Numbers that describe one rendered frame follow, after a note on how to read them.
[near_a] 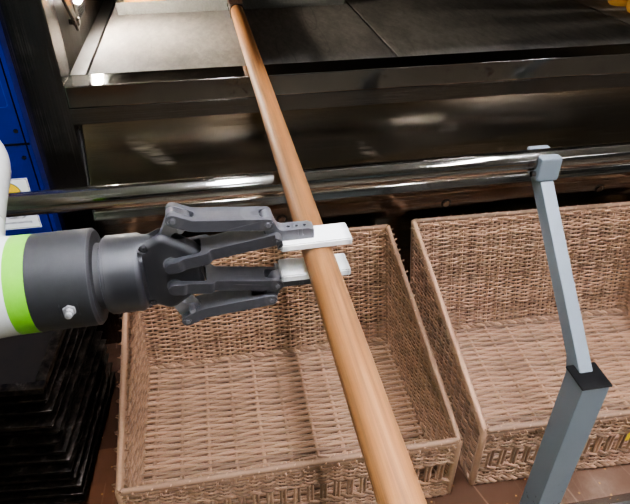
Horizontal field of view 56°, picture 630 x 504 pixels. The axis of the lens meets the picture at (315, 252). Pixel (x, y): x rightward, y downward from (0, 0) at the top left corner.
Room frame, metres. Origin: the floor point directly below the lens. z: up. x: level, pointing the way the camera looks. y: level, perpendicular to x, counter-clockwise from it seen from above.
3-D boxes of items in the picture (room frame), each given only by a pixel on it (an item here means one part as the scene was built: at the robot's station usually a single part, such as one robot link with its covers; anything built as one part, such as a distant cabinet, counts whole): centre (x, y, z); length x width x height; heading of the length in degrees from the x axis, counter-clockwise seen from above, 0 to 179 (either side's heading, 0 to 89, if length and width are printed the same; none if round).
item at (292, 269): (0.48, 0.00, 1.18); 0.07 x 0.03 x 0.01; 101
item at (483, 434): (0.90, -0.51, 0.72); 0.56 x 0.49 x 0.28; 99
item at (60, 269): (0.44, 0.23, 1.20); 0.12 x 0.06 x 0.09; 11
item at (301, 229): (0.48, 0.03, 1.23); 0.05 x 0.01 x 0.03; 101
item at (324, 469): (0.79, 0.07, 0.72); 0.56 x 0.49 x 0.28; 100
